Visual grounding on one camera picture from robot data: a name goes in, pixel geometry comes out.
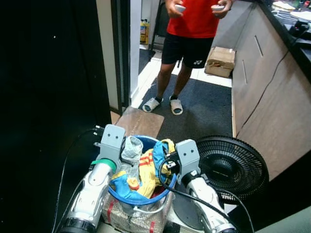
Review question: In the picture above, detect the yellow and blue garment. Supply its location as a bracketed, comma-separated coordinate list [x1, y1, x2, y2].
[111, 139, 176, 200]

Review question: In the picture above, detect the grey white patterned garment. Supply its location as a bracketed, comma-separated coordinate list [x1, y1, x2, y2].
[119, 136, 144, 181]

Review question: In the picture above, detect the blue plastic basin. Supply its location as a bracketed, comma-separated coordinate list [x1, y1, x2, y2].
[108, 135, 178, 205]

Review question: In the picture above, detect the brown wooden floor board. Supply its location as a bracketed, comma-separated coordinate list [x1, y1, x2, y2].
[111, 107, 165, 139]

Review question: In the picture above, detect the beige slipper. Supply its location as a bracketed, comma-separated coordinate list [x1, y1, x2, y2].
[142, 97, 161, 113]
[169, 97, 184, 116]

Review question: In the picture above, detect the black floor fan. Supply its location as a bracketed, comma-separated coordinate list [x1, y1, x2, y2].
[171, 135, 269, 231]

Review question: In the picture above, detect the dark grey carpet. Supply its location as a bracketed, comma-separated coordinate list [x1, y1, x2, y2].
[138, 73, 234, 144]

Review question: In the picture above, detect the plastic wrapped box red tape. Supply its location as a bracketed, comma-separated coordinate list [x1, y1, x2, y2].
[101, 192, 173, 233]

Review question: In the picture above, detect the brown cardboard box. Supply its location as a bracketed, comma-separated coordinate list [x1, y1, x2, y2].
[204, 46, 237, 78]

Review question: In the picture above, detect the wooden counter cabinet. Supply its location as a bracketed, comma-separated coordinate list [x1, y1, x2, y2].
[212, 0, 311, 181]

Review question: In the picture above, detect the black framed door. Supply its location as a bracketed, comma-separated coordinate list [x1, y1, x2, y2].
[95, 0, 132, 113]

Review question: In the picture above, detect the yellow bottle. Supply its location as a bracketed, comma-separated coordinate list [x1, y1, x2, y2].
[140, 18, 150, 45]

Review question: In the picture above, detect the person in red shirt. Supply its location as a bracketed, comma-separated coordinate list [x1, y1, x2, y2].
[142, 0, 234, 116]

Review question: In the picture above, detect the black box device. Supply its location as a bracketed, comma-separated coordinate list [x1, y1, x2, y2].
[288, 20, 311, 39]

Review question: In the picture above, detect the white plate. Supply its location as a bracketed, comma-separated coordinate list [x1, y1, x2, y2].
[291, 11, 311, 22]

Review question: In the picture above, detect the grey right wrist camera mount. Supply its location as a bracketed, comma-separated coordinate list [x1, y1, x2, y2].
[174, 139, 201, 178]

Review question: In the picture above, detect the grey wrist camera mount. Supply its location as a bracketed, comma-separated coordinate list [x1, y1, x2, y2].
[96, 124, 126, 168]
[174, 139, 201, 178]

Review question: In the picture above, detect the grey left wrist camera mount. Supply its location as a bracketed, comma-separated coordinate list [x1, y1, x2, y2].
[96, 124, 126, 168]

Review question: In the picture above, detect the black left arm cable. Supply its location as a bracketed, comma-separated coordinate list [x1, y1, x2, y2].
[51, 127, 104, 233]

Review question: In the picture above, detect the silver cabinet handle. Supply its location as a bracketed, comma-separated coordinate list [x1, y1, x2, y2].
[242, 59, 248, 84]
[255, 35, 264, 57]

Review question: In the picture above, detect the black power cable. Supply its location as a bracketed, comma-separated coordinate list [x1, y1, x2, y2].
[235, 22, 304, 134]

